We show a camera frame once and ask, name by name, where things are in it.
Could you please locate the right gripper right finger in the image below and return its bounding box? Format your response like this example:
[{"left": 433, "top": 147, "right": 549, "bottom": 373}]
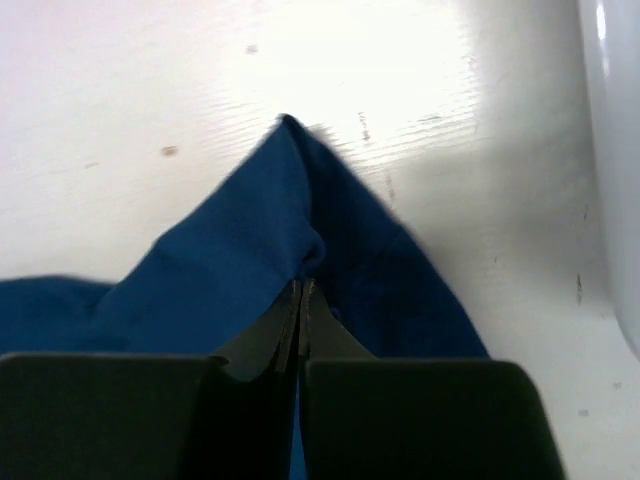
[{"left": 299, "top": 282, "right": 565, "bottom": 479}]

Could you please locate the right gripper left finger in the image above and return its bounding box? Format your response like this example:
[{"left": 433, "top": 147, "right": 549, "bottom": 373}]
[{"left": 1, "top": 282, "right": 301, "bottom": 479}]

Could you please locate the blue t-shirt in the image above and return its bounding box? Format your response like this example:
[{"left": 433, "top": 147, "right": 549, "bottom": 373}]
[{"left": 1, "top": 116, "right": 487, "bottom": 479}]

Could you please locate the white plastic basket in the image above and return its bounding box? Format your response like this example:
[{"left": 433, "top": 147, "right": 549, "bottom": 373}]
[{"left": 578, "top": 0, "right": 639, "bottom": 356}]

